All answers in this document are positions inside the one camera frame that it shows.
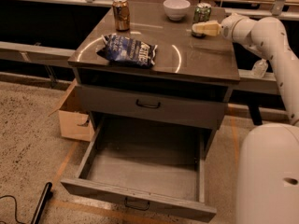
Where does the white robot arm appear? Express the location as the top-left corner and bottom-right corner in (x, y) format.
(192, 13), (299, 224)

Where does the blue chip bag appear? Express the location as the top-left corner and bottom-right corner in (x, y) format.
(97, 34), (158, 68)

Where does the closed grey top drawer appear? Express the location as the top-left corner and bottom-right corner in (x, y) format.
(76, 85), (227, 129)

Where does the black pole with cable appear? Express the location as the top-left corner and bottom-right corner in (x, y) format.
(0, 182), (53, 224)

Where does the grey drawer cabinet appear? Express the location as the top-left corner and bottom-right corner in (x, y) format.
(68, 2), (240, 146)

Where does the gold soda can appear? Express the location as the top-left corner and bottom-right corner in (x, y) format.
(112, 0), (130, 31)

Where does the clear sanitizer bottle left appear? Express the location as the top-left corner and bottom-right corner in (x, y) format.
(251, 59), (268, 78)

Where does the cardboard box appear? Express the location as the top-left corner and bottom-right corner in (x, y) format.
(50, 79), (94, 142)

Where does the grey metal rail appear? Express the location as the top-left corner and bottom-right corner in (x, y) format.
(0, 42), (74, 68)

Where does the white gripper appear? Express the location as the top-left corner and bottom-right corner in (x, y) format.
(192, 14), (249, 42)

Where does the open grey middle drawer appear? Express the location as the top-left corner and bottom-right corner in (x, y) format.
(62, 116), (217, 222)

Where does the white bowl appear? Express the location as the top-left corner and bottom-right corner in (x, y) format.
(164, 0), (191, 21)

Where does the green soda can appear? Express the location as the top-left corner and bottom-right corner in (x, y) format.
(192, 2), (211, 24)

